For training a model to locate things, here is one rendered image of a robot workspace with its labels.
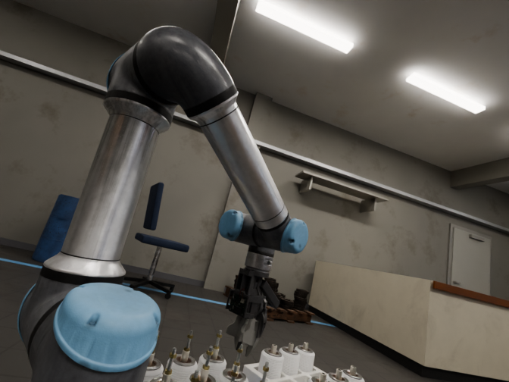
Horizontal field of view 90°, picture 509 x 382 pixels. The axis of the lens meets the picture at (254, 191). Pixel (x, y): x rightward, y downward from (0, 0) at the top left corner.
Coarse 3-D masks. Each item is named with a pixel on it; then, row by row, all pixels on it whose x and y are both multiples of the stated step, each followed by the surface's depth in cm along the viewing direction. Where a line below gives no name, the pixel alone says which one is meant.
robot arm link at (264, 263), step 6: (252, 252) 70; (246, 258) 71; (252, 258) 69; (258, 258) 69; (264, 258) 69; (270, 258) 70; (246, 264) 70; (252, 264) 69; (258, 264) 68; (264, 264) 69; (270, 264) 69; (258, 270) 69; (264, 270) 69
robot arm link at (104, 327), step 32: (96, 288) 33; (128, 288) 37; (64, 320) 27; (96, 320) 28; (128, 320) 29; (160, 320) 33; (32, 352) 30; (64, 352) 26; (96, 352) 26; (128, 352) 28
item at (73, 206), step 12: (60, 204) 294; (72, 204) 294; (60, 216) 290; (72, 216) 293; (48, 228) 288; (60, 228) 287; (48, 240) 283; (60, 240) 285; (36, 252) 282; (48, 252) 280
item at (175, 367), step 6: (168, 360) 81; (174, 366) 77; (180, 366) 78; (192, 366) 79; (174, 372) 77; (180, 372) 77; (186, 372) 77; (192, 372) 78; (174, 378) 76; (180, 378) 76
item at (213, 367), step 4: (200, 356) 89; (200, 360) 86; (204, 360) 86; (224, 360) 89; (200, 364) 86; (204, 364) 85; (208, 364) 84; (212, 364) 85; (216, 364) 85; (220, 364) 86; (224, 364) 87; (200, 368) 85; (212, 368) 84; (216, 368) 84; (220, 368) 85; (224, 368) 87; (212, 372) 84; (216, 372) 84; (216, 376) 84; (216, 380) 84
